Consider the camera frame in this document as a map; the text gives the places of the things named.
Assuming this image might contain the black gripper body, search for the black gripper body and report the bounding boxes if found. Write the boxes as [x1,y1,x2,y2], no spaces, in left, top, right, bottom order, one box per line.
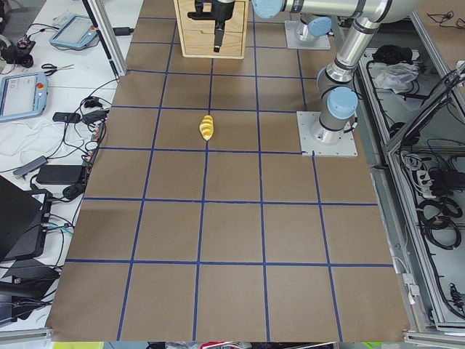
[211,0,235,23]

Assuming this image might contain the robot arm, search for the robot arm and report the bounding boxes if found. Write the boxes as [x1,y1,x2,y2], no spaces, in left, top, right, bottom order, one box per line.
[252,0,419,89]
[296,13,332,42]

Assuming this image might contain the wooden drawer cabinet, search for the wooden drawer cabinet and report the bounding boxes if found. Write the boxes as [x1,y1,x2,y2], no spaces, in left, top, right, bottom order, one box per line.
[174,1,248,48]

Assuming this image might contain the toy bread roll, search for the toy bread roll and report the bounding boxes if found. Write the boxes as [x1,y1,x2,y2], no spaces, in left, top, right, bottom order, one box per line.
[199,115,214,142]

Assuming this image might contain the far teach pendant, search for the far teach pendant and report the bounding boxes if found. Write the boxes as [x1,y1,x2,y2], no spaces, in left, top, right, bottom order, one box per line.
[49,15,97,50]

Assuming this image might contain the teach pendant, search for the teach pendant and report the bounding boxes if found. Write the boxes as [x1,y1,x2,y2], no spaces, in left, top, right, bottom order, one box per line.
[1,72,48,122]
[49,15,97,50]

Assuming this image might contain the black small phone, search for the black small phone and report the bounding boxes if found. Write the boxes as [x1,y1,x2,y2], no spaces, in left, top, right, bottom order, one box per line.
[52,112,81,124]

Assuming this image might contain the white crumpled cloth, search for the white crumpled cloth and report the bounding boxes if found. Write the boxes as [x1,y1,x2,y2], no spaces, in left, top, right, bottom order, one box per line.
[373,63,419,93]

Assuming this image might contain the near teach pendant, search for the near teach pendant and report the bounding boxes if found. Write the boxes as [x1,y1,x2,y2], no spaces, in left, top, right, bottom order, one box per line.
[1,72,48,122]

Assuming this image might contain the black power adapter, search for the black power adapter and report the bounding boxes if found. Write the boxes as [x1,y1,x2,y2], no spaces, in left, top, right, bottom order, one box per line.
[36,164,83,185]

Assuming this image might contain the black laptop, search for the black laptop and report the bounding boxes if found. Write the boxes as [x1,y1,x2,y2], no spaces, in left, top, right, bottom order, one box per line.
[1,178,52,262]

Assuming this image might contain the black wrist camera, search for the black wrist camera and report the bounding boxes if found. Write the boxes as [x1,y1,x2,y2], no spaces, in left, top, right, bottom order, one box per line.
[187,0,214,20]

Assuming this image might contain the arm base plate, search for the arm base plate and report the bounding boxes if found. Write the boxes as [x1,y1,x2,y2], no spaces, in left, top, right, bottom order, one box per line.
[296,111,357,158]
[284,20,331,50]

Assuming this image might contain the aluminium frame post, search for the aluminium frame post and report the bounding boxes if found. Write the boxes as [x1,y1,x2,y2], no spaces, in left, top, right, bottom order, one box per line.
[82,0,127,79]

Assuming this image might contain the black handled scissors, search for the black handled scissors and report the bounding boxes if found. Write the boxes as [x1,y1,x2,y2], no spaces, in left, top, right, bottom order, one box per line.
[41,63,74,76]

